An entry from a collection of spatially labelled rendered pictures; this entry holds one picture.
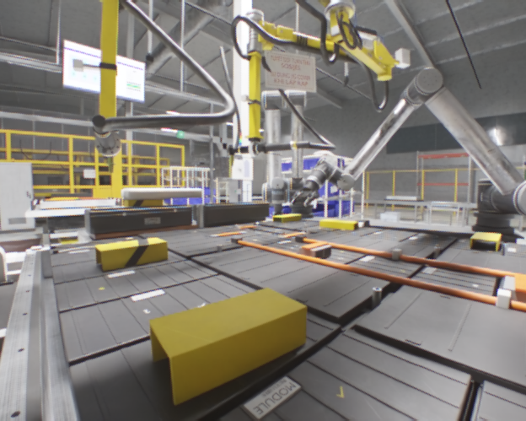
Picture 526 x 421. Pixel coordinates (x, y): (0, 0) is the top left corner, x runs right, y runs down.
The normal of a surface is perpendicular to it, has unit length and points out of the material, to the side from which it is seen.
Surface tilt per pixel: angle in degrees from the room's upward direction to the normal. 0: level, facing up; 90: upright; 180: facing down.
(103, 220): 90
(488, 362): 0
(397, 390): 0
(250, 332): 90
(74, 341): 0
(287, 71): 90
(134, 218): 90
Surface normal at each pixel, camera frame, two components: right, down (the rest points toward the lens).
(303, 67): 0.29, 0.07
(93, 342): 0.00, -1.00
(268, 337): 0.60, 0.07
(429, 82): -0.24, 0.08
